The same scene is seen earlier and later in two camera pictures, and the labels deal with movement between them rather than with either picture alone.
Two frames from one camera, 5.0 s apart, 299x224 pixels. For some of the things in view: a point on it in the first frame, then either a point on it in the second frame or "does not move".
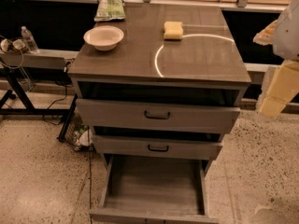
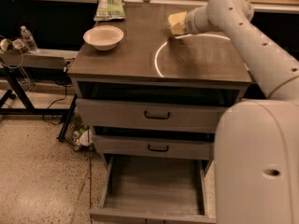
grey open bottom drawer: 154,189 does not move
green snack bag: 109,9 does not move
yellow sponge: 173,30 to 177,23
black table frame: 30,109 does not move
